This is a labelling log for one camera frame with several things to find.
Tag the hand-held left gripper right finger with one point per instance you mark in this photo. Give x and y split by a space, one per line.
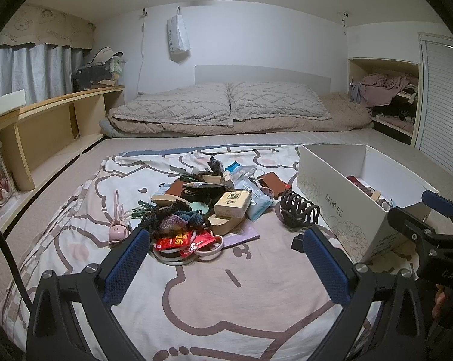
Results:
320 255

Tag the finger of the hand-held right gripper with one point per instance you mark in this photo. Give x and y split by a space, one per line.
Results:
407 220
435 198

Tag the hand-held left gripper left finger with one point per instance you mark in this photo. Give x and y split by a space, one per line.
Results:
130 252

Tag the dark brown hair claw clip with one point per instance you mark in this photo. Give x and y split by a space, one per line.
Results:
296 207

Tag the white shoe box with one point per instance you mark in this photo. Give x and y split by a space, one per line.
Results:
324 191

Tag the red snack packet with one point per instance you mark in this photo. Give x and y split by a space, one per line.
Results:
172 242
206 240

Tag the blue white mask packet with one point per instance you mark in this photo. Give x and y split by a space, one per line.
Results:
260 205

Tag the tan labelled box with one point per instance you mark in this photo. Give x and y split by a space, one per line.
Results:
232 203

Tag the person's right hand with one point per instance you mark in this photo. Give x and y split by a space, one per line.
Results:
439 302

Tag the small black clip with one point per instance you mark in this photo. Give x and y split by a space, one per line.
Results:
298 243

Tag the pink handheld fan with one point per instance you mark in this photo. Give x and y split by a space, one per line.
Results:
118 229

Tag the green clips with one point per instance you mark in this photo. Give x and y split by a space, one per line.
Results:
142 208

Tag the crocheted yarn pouch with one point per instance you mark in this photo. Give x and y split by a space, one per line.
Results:
174 222

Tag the white plastic hoop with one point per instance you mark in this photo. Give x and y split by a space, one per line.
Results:
189 258

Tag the light wooden comb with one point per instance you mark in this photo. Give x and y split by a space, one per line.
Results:
166 199

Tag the brown leather notebook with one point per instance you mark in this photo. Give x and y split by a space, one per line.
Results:
177 188

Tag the purple notebook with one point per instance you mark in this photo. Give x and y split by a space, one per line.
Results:
241 237

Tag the mint round compact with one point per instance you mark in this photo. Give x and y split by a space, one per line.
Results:
199 207

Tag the white louvered door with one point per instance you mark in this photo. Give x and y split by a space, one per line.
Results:
444 112

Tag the brown leather case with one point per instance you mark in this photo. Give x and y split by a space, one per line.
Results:
273 182

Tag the light wooden block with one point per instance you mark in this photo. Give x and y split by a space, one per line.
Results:
228 225

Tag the silver dark packet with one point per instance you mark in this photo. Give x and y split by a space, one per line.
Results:
202 185

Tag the printed blanket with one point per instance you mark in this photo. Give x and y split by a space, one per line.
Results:
230 308

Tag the clear plastic bag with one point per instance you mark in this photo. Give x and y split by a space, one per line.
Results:
245 175

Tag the beige duvet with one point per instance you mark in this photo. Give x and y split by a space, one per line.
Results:
346 116

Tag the pile of clothes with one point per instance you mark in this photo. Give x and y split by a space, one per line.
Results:
384 86

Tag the blue white sachet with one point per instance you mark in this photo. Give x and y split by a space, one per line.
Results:
233 167

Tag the wooden shelf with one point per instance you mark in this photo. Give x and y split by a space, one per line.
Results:
42 135

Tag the closet shelf niche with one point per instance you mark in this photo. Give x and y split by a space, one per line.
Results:
362 66

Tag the grey quilted pillow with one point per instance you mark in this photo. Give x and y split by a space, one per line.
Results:
279 99
174 101

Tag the black bag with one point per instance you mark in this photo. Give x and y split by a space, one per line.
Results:
93 77

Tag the pale flower bouquet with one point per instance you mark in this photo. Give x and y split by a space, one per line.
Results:
118 67

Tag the grey headboard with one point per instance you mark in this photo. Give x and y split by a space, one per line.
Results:
264 75

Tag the white board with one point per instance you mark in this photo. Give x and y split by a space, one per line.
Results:
4 105

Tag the white sun hat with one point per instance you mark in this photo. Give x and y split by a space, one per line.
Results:
104 54

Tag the grey curtain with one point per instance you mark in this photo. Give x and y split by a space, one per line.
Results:
34 71

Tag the white paper bag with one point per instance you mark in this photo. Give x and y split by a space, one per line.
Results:
178 34

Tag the beige printed valance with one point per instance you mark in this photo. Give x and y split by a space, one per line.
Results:
42 26

